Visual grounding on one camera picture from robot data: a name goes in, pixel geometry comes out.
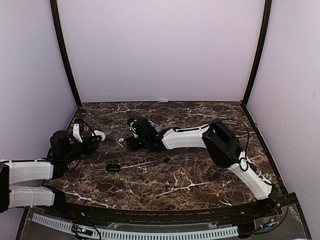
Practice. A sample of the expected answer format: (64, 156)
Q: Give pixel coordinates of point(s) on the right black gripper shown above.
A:
(132, 144)

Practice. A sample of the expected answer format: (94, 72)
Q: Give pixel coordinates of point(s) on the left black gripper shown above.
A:
(90, 148)

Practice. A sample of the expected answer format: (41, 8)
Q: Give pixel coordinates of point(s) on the white earbud charging case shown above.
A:
(100, 133)

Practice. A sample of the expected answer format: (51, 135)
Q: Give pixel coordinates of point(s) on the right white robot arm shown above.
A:
(222, 145)

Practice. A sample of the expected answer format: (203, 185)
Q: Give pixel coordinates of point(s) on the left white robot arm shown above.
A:
(15, 172)

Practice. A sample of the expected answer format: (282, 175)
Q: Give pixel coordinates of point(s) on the purple round charging case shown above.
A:
(158, 129)

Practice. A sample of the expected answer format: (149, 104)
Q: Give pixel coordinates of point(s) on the black earbud charging case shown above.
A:
(113, 167)

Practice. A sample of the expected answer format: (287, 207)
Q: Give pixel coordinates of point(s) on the white slotted cable duct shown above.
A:
(99, 233)

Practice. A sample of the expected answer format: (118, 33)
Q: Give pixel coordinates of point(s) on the left black frame post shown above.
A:
(63, 51)

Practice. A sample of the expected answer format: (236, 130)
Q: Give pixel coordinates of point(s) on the black frame post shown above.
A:
(63, 51)
(258, 53)

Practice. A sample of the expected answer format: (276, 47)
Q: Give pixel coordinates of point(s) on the right black frame post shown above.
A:
(258, 53)

